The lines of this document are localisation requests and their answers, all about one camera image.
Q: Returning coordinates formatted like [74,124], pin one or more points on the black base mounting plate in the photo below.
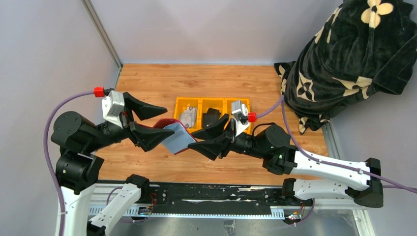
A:
[216,199]

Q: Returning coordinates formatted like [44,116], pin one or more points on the white cards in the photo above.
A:
[180,140]

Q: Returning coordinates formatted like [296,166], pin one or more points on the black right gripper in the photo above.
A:
[213,147]

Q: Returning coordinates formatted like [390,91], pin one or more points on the black floral blanket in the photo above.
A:
[364,47]

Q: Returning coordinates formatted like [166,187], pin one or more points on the red leather card holder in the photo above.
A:
[166,121]

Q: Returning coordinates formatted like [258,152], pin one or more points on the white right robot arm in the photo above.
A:
[310,175]

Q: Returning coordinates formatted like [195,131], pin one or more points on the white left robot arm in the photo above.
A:
[77,169]

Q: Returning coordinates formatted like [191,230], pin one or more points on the black card holder in bin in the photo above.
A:
[210,117]

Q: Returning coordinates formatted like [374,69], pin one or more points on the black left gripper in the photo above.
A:
[148,136]

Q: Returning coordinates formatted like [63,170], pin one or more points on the silver VIP card front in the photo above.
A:
[188,117]

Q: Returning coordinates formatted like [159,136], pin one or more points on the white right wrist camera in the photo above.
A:
[243,118]

